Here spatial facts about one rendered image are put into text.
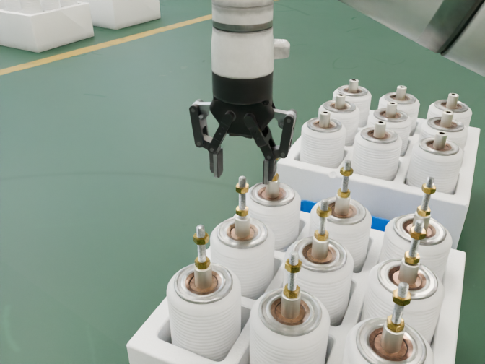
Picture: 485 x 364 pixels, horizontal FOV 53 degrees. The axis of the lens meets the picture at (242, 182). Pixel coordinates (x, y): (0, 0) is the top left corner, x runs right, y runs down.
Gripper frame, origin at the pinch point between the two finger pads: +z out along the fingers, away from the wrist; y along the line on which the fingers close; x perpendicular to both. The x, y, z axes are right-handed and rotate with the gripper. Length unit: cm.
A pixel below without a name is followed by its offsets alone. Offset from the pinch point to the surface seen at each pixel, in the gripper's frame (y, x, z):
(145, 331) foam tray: -9.1, -15.3, 17.7
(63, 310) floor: -35, -1, 36
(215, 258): -3.1, -3.7, 13.2
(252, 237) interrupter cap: 1.9, -1.1, 10.4
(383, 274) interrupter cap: 20.3, -4.0, 10.3
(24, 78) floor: -130, 114, 36
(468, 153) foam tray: 39, 52, 18
